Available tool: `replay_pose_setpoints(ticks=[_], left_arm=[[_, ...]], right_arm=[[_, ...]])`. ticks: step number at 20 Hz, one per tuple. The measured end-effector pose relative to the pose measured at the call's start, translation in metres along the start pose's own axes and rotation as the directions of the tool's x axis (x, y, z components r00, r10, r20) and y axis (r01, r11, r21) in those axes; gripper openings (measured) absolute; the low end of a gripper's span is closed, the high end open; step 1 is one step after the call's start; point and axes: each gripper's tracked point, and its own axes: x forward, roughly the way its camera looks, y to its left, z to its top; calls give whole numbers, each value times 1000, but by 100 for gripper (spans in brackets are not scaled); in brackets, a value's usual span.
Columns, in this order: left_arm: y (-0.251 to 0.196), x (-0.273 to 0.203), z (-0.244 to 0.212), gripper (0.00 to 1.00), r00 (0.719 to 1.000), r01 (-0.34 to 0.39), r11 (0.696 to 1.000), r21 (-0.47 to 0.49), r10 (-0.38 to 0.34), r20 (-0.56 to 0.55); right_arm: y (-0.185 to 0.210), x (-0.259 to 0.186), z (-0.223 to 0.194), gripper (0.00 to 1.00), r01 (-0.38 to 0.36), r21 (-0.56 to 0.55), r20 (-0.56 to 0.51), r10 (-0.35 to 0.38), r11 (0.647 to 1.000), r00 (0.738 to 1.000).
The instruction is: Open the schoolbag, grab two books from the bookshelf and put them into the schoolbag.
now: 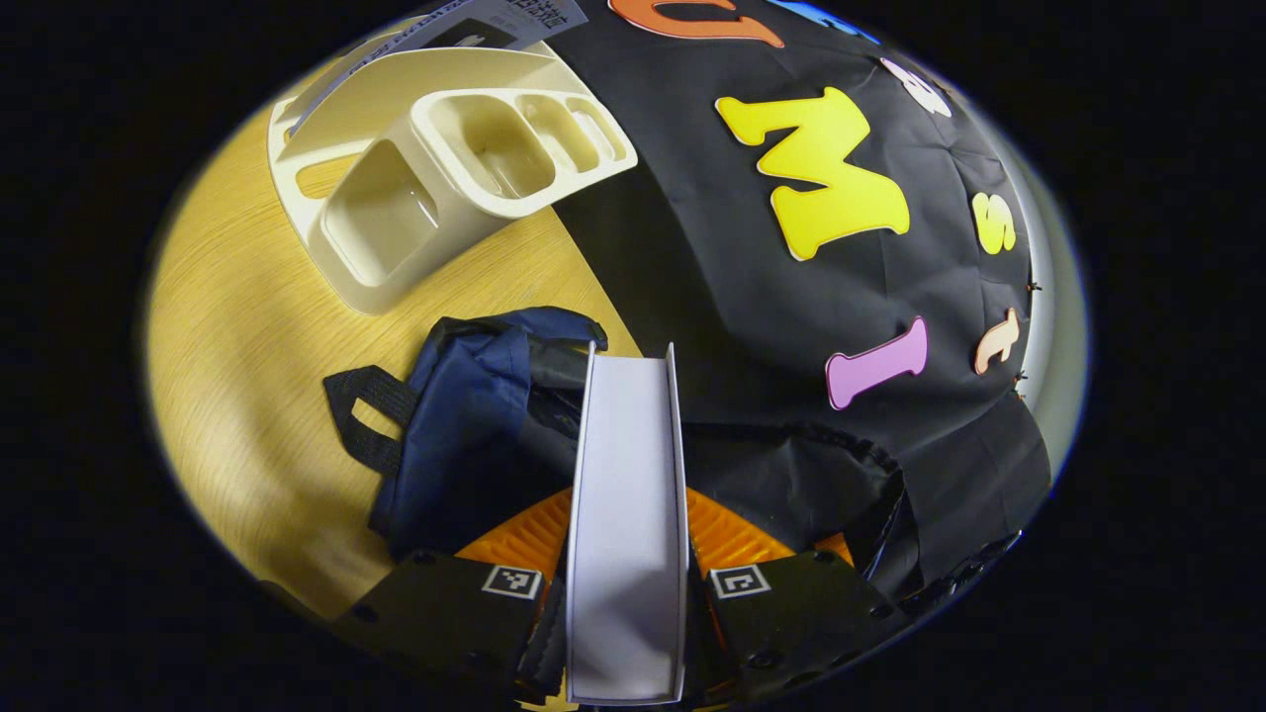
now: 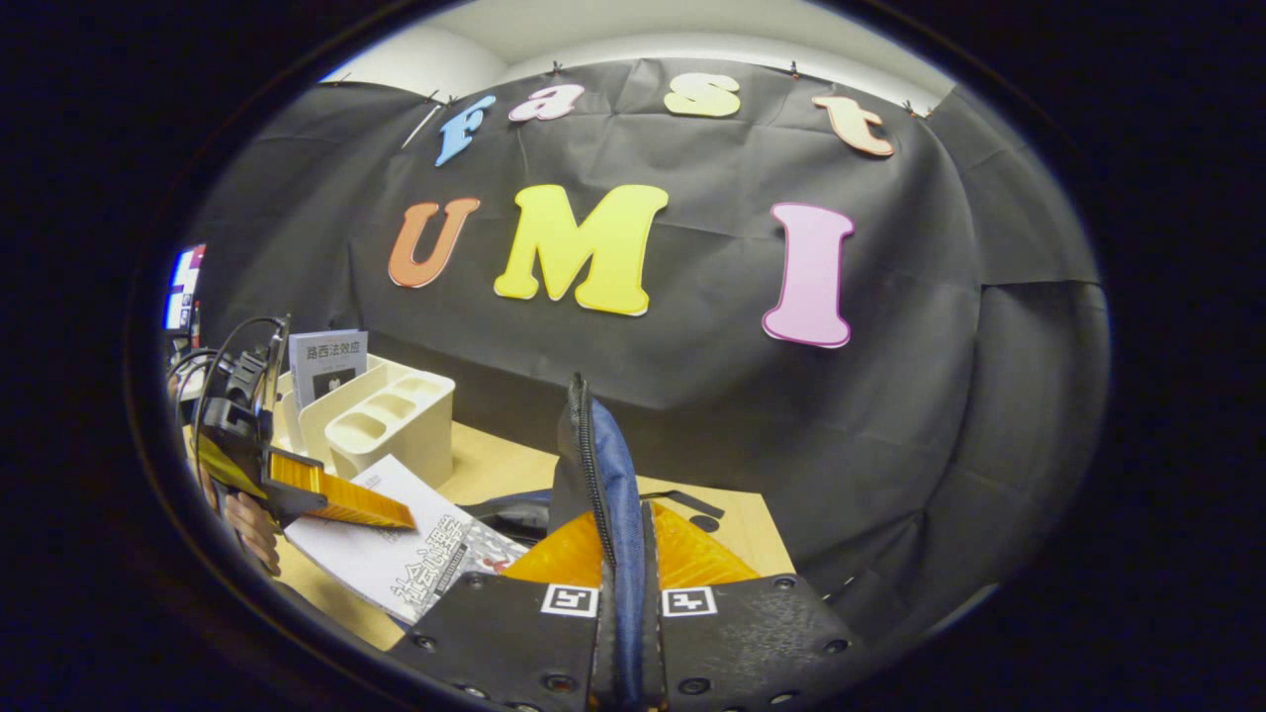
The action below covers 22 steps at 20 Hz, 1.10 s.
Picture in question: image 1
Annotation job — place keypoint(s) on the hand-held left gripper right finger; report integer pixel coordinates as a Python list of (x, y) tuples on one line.
[(791, 618)]

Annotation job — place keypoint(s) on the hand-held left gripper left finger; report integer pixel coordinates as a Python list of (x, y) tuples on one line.
[(445, 613)]

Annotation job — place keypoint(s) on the navy blue schoolbag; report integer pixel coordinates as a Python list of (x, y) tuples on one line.
[(465, 425)]

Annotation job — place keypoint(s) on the white grey book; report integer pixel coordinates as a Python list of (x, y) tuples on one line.
[(628, 514)]

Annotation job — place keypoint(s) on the cream plastic bookshelf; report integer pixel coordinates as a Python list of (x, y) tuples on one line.
[(396, 99)]

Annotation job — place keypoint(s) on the purple grey book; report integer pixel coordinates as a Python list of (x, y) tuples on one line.
[(495, 20)]

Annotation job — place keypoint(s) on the black backdrop cloth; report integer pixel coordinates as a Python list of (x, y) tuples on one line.
[(692, 247)]

